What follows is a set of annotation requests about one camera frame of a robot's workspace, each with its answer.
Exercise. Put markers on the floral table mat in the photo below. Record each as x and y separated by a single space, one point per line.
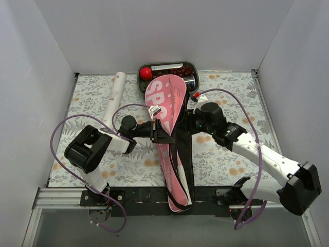
236 93

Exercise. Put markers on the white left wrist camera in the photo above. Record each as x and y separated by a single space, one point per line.
154 110

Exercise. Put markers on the badminton racket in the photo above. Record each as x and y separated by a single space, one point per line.
183 179

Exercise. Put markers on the dark red grapes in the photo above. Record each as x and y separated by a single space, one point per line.
183 71

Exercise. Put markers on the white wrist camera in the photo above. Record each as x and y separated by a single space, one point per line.
154 110
201 100

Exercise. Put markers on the white shuttlecock tube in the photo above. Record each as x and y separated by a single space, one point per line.
115 97

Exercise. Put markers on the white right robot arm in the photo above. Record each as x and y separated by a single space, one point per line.
296 185

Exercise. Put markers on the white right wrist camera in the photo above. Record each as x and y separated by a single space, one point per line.
201 100

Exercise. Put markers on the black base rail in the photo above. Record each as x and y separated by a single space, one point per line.
153 201

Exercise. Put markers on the grey plastic tray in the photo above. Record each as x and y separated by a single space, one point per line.
142 85

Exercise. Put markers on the white label strip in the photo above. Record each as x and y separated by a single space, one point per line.
166 66

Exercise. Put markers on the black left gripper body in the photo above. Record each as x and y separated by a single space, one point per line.
156 130

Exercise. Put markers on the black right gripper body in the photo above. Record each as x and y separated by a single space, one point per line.
190 119

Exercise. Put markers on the shiny patterned can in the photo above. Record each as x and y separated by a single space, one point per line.
190 83

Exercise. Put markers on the pink racket cover bag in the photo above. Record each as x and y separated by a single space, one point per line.
169 93

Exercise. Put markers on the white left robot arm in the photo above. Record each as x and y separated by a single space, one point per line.
86 151

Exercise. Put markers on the red apple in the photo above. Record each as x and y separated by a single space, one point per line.
145 73

